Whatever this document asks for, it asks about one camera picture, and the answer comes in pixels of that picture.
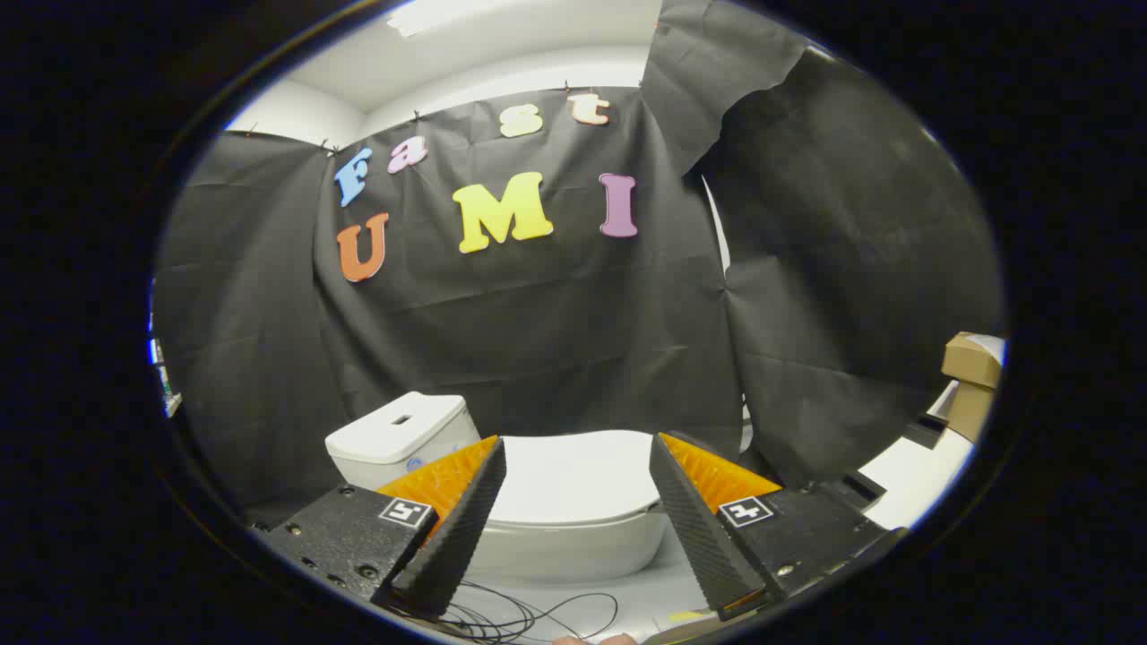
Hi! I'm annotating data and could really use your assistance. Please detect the thin black cable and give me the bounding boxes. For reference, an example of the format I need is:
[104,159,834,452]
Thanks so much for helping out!
[442,580,620,645]

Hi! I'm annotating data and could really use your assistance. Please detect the white toilet tank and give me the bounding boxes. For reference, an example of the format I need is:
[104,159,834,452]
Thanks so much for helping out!
[324,391,483,492]

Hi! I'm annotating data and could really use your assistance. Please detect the black backdrop cloth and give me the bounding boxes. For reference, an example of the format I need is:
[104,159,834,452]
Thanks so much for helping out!
[151,0,1006,531]

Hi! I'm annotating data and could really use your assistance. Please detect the cluttered electronics equipment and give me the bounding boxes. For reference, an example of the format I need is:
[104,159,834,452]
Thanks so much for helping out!
[148,333,183,419]

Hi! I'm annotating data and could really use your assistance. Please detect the cardboard box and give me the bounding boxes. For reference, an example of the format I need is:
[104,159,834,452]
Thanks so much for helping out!
[944,381,997,445]
[940,331,1004,390]

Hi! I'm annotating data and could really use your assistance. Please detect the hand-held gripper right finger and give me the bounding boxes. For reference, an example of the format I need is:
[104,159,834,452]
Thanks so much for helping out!
[649,433,908,623]

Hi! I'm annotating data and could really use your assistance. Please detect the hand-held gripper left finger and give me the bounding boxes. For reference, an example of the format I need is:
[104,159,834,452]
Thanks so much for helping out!
[264,436,508,621]

